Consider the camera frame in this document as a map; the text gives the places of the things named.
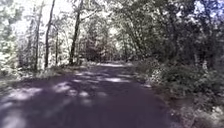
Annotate wood of trees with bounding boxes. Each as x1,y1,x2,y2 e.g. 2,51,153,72
0,0,224,73

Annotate leaf-littered earth verge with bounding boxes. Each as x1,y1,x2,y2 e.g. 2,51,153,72
0,63,88,96

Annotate green undergrowth verge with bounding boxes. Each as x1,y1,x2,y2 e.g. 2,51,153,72
128,57,224,128

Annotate grey asphalt forest path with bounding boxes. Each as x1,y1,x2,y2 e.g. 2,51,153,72
0,62,178,128

